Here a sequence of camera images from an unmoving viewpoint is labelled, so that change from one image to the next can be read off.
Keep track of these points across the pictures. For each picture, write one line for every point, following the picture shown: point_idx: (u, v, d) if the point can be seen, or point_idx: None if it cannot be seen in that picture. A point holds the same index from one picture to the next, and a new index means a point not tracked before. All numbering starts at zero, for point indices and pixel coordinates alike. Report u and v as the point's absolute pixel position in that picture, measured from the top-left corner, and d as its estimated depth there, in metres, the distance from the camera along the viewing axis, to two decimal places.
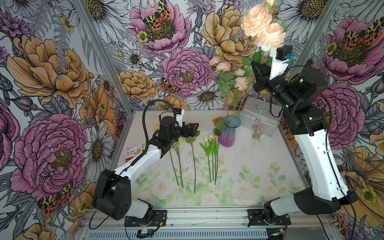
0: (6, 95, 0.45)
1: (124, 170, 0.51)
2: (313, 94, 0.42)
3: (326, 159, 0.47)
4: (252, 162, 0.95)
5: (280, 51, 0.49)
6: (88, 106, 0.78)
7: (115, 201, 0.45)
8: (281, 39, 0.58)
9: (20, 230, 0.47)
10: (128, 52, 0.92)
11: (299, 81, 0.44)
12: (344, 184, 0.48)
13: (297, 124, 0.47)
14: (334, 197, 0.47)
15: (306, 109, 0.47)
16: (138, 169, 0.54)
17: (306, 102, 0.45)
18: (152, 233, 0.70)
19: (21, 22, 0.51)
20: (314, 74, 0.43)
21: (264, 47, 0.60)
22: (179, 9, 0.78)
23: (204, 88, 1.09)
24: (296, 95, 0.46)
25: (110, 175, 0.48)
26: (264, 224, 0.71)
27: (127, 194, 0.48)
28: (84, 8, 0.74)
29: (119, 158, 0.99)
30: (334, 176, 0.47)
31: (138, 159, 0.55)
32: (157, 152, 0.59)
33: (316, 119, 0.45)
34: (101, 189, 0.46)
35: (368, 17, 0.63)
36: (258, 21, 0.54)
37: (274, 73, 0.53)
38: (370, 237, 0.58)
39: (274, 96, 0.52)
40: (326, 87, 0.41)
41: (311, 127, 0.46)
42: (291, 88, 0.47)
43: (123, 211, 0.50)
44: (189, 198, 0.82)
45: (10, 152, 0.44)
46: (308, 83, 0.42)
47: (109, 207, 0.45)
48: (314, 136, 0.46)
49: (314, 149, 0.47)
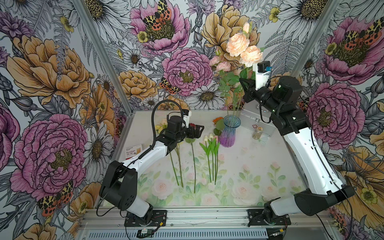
0: (6, 95, 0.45)
1: (132, 162, 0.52)
2: (290, 96, 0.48)
3: (315, 154, 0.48)
4: (252, 162, 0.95)
5: (260, 65, 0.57)
6: (88, 106, 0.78)
7: (121, 192, 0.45)
8: (261, 56, 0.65)
9: (20, 230, 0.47)
10: (128, 52, 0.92)
11: (277, 87, 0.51)
12: (339, 178, 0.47)
13: (283, 125, 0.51)
14: (329, 190, 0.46)
15: (291, 111, 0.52)
16: (145, 162, 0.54)
17: (288, 104, 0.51)
18: (152, 233, 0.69)
19: (21, 22, 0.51)
20: (290, 80, 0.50)
21: (247, 64, 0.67)
22: (179, 10, 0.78)
23: (204, 88, 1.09)
24: (279, 100, 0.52)
25: (118, 167, 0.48)
26: (264, 224, 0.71)
27: (133, 185, 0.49)
28: (84, 8, 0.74)
29: (119, 158, 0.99)
30: (326, 170, 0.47)
31: (146, 153, 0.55)
32: (164, 148, 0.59)
33: (299, 119, 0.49)
34: (109, 179, 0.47)
35: (368, 17, 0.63)
36: (238, 44, 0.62)
37: (259, 84, 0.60)
38: (370, 236, 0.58)
39: (262, 103, 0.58)
40: (300, 90, 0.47)
41: (296, 126, 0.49)
42: (274, 94, 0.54)
43: (128, 203, 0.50)
44: (189, 198, 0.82)
45: (10, 153, 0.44)
46: (284, 88, 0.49)
47: (115, 198, 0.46)
48: (299, 133, 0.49)
49: (301, 145, 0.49)
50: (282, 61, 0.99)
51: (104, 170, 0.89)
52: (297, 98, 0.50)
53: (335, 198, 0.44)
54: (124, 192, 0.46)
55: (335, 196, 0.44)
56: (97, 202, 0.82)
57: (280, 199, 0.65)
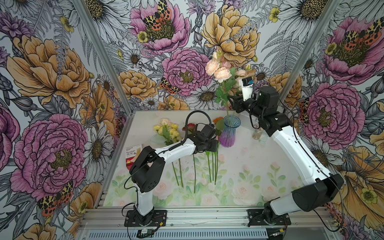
0: (6, 95, 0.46)
1: (162, 152, 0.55)
2: (270, 101, 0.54)
3: (300, 147, 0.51)
4: (252, 162, 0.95)
5: (243, 80, 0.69)
6: (88, 106, 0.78)
7: (147, 175, 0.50)
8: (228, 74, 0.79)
9: (20, 230, 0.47)
10: (128, 52, 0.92)
11: (259, 95, 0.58)
12: (325, 168, 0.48)
13: (268, 126, 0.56)
14: (317, 178, 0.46)
15: (274, 114, 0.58)
16: (173, 155, 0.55)
17: (270, 108, 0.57)
18: (152, 233, 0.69)
19: (21, 22, 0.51)
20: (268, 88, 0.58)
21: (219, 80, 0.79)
22: (179, 9, 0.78)
23: (204, 88, 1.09)
24: (262, 105, 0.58)
25: (150, 152, 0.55)
26: (264, 224, 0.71)
27: (159, 174, 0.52)
28: (83, 8, 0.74)
29: (119, 158, 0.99)
30: (312, 160, 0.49)
31: (177, 145, 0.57)
32: (192, 147, 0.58)
33: (281, 120, 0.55)
34: (141, 160, 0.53)
35: (367, 17, 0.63)
36: (211, 66, 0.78)
37: (246, 95, 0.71)
38: (370, 237, 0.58)
39: (250, 111, 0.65)
40: (277, 94, 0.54)
41: (279, 125, 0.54)
42: (258, 102, 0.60)
43: (151, 187, 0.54)
44: (189, 198, 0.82)
45: (10, 153, 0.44)
46: (264, 94, 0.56)
47: (140, 179, 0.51)
48: (283, 130, 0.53)
49: (286, 140, 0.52)
50: (282, 61, 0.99)
51: (104, 170, 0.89)
52: (277, 102, 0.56)
53: (325, 186, 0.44)
54: (149, 176, 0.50)
55: (324, 183, 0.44)
56: (97, 201, 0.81)
57: (280, 198, 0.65)
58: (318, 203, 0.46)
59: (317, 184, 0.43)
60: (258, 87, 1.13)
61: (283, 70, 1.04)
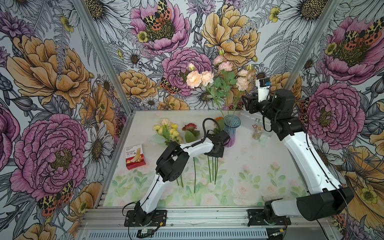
0: (6, 95, 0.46)
1: (186, 147, 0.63)
2: (285, 104, 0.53)
3: (310, 155, 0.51)
4: (252, 162, 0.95)
5: (260, 81, 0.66)
6: (88, 106, 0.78)
7: (173, 166, 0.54)
8: (209, 78, 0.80)
9: (20, 230, 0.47)
10: (128, 52, 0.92)
11: (274, 98, 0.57)
12: (335, 179, 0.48)
13: (279, 130, 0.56)
14: (325, 188, 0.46)
15: (288, 118, 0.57)
16: (195, 150, 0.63)
17: (284, 112, 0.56)
18: (152, 233, 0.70)
19: (21, 22, 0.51)
20: (286, 91, 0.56)
21: (205, 83, 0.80)
22: (179, 9, 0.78)
23: (204, 88, 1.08)
24: (276, 108, 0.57)
25: (176, 146, 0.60)
26: (264, 224, 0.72)
27: (182, 167, 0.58)
28: (83, 8, 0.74)
29: (119, 158, 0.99)
30: (322, 169, 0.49)
31: (197, 143, 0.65)
32: (210, 145, 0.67)
33: (294, 125, 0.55)
34: (168, 153, 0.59)
35: (367, 17, 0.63)
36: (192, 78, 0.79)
37: (261, 96, 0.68)
38: (370, 237, 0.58)
39: (264, 113, 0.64)
40: (294, 98, 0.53)
41: (291, 130, 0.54)
42: (273, 104, 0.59)
43: (172, 179, 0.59)
44: (189, 198, 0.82)
45: (10, 153, 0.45)
46: (280, 97, 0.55)
47: (166, 169, 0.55)
48: (294, 136, 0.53)
49: (297, 146, 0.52)
50: (282, 61, 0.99)
51: (104, 170, 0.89)
52: (293, 106, 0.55)
53: (332, 197, 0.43)
54: (175, 168, 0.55)
55: (331, 193, 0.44)
56: (97, 201, 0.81)
57: (281, 200, 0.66)
58: (322, 214, 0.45)
59: (323, 194, 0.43)
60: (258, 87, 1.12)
61: (283, 70, 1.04)
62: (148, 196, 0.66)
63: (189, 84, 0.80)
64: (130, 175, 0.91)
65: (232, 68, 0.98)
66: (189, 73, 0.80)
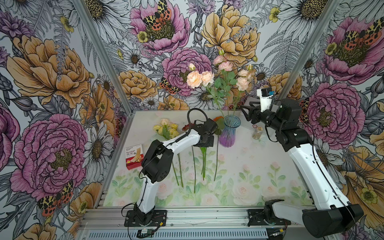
0: (6, 95, 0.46)
1: (170, 144, 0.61)
2: (291, 114, 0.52)
3: (317, 168, 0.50)
4: (253, 162, 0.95)
5: (263, 90, 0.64)
6: (88, 105, 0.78)
7: (158, 167, 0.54)
8: (209, 78, 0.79)
9: (20, 230, 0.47)
10: (128, 52, 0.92)
11: (280, 108, 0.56)
12: (343, 195, 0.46)
13: (285, 140, 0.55)
14: (332, 204, 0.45)
15: (294, 129, 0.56)
16: (180, 145, 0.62)
17: (290, 122, 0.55)
18: (152, 233, 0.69)
19: (21, 22, 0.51)
20: (292, 101, 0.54)
21: (204, 84, 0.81)
22: (179, 9, 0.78)
23: (204, 88, 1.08)
24: (281, 118, 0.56)
25: (158, 145, 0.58)
26: (264, 224, 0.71)
27: (168, 165, 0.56)
28: (83, 7, 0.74)
29: (119, 158, 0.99)
30: (329, 185, 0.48)
31: (181, 138, 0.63)
32: (196, 136, 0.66)
33: (300, 136, 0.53)
34: (150, 153, 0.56)
35: (368, 17, 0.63)
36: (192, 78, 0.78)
37: (264, 106, 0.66)
38: (370, 237, 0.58)
39: (268, 123, 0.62)
40: (300, 109, 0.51)
41: (297, 141, 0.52)
42: (278, 114, 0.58)
43: (162, 177, 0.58)
44: (189, 198, 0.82)
45: (10, 152, 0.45)
46: (285, 107, 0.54)
47: (152, 170, 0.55)
48: (301, 147, 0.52)
49: (303, 159, 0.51)
50: (282, 61, 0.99)
51: (104, 170, 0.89)
52: (299, 116, 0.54)
53: (340, 214, 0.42)
54: (160, 167, 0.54)
55: (339, 211, 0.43)
56: (97, 201, 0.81)
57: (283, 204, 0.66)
58: (329, 231, 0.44)
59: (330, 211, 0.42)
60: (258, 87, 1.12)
61: (283, 70, 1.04)
62: (142, 197, 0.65)
63: (189, 84, 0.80)
64: (130, 175, 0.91)
65: (232, 68, 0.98)
66: (189, 73, 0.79)
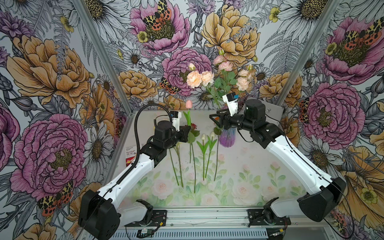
0: (6, 95, 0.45)
1: (109, 190, 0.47)
2: (258, 113, 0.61)
3: (297, 156, 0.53)
4: (252, 162, 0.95)
5: (229, 95, 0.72)
6: (88, 106, 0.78)
7: (100, 225, 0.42)
8: (209, 78, 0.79)
9: (20, 230, 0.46)
10: (128, 52, 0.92)
11: (246, 109, 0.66)
12: (325, 173, 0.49)
13: (261, 138, 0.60)
14: (321, 186, 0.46)
15: (265, 125, 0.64)
16: (124, 187, 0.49)
17: (258, 120, 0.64)
18: (152, 233, 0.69)
19: (21, 22, 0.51)
20: (254, 102, 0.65)
21: (204, 84, 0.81)
22: (179, 9, 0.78)
23: (204, 88, 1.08)
24: (250, 118, 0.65)
25: (94, 196, 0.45)
26: (264, 224, 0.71)
27: (114, 217, 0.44)
28: (83, 7, 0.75)
29: (119, 158, 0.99)
30: (312, 168, 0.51)
31: (127, 174, 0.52)
32: (147, 165, 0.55)
33: (272, 131, 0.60)
34: (85, 209, 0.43)
35: (368, 17, 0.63)
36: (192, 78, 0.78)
37: (232, 110, 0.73)
38: (370, 237, 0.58)
39: (240, 126, 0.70)
40: (263, 107, 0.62)
41: (271, 136, 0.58)
42: (246, 115, 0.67)
43: (111, 232, 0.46)
44: (189, 198, 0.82)
45: (10, 152, 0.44)
46: (251, 108, 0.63)
47: (93, 229, 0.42)
48: (276, 141, 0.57)
49: (282, 150, 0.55)
50: (282, 61, 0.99)
51: (104, 170, 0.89)
52: (264, 114, 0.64)
53: (331, 194, 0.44)
54: (102, 224, 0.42)
55: (329, 190, 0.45)
56: None
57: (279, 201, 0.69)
58: (327, 211, 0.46)
59: (323, 193, 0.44)
60: (258, 87, 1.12)
61: (283, 70, 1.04)
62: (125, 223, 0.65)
63: (189, 84, 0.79)
64: None
65: (232, 68, 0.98)
66: (189, 73, 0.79)
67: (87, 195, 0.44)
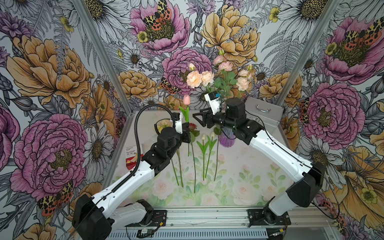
0: (6, 95, 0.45)
1: (102, 198, 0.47)
2: (238, 111, 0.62)
3: (277, 147, 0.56)
4: (252, 162, 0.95)
5: (210, 94, 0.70)
6: (88, 106, 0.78)
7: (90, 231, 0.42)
8: (209, 78, 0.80)
9: (20, 230, 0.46)
10: (128, 52, 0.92)
11: (227, 108, 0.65)
12: (306, 160, 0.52)
13: (243, 135, 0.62)
14: (303, 172, 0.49)
15: (246, 122, 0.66)
16: (119, 196, 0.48)
17: (240, 118, 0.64)
18: (152, 233, 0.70)
19: (21, 22, 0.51)
20: (234, 100, 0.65)
21: (204, 84, 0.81)
22: (179, 9, 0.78)
23: (204, 88, 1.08)
24: (231, 117, 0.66)
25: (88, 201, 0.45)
26: (264, 224, 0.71)
27: (105, 225, 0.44)
28: (84, 8, 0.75)
29: (119, 158, 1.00)
30: (293, 157, 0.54)
31: (125, 181, 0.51)
32: (146, 173, 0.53)
33: (253, 127, 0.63)
34: (78, 213, 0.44)
35: (368, 17, 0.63)
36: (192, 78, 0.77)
37: (214, 109, 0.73)
38: (370, 237, 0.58)
39: (223, 124, 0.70)
40: (242, 105, 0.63)
41: (253, 133, 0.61)
42: (227, 114, 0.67)
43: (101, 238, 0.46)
44: (189, 198, 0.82)
45: (10, 152, 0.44)
46: (231, 106, 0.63)
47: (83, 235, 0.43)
48: (257, 136, 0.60)
49: (263, 144, 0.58)
50: (282, 61, 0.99)
51: (104, 170, 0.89)
52: (244, 111, 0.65)
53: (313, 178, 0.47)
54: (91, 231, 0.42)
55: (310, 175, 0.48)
56: None
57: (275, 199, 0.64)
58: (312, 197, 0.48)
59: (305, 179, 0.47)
60: (258, 87, 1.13)
61: (283, 70, 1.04)
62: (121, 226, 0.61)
63: (189, 84, 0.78)
64: None
65: (232, 68, 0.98)
66: (189, 73, 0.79)
67: (81, 199, 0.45)
